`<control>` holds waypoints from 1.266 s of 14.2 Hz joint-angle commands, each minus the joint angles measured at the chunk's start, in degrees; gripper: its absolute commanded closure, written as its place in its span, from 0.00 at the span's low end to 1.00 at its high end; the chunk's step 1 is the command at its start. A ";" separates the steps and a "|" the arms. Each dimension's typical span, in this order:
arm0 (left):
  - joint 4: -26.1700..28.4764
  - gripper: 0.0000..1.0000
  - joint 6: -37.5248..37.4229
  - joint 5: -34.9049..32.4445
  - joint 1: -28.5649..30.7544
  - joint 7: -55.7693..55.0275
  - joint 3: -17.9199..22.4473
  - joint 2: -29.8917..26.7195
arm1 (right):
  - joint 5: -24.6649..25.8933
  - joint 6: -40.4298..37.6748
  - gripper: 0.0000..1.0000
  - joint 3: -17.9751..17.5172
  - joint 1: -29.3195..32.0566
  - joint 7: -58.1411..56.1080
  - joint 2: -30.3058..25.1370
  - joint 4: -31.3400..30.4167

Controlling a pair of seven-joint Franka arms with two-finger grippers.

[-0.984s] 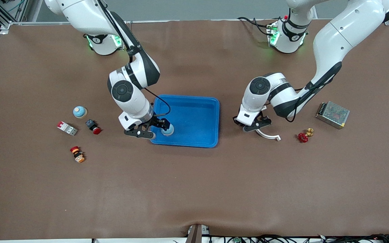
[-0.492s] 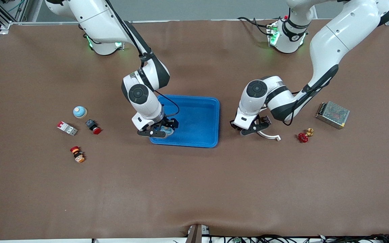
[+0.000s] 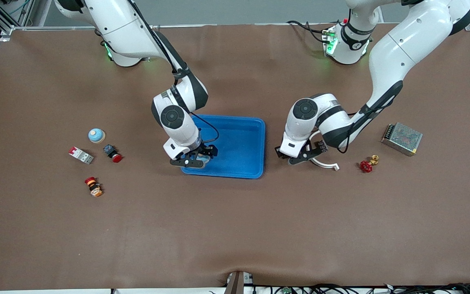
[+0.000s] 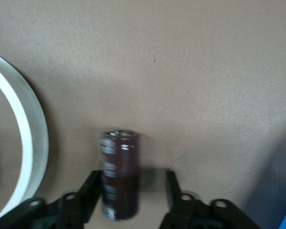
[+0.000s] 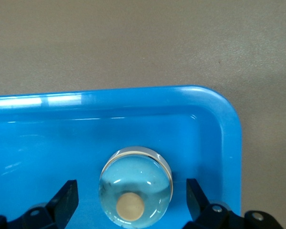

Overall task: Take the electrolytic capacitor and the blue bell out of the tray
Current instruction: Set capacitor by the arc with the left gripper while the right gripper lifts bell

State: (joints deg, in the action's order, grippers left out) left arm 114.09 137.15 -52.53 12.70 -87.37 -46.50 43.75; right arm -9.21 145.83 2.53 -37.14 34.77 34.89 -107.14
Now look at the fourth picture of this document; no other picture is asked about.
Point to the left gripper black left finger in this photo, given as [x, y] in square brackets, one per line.
[69, 210]

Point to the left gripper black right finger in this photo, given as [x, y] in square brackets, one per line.
[188, 214]

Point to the white half-round pipe clamp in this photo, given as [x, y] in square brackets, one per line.
[35, 143]

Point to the brown table cover mat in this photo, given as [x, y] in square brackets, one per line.
[181, 71]

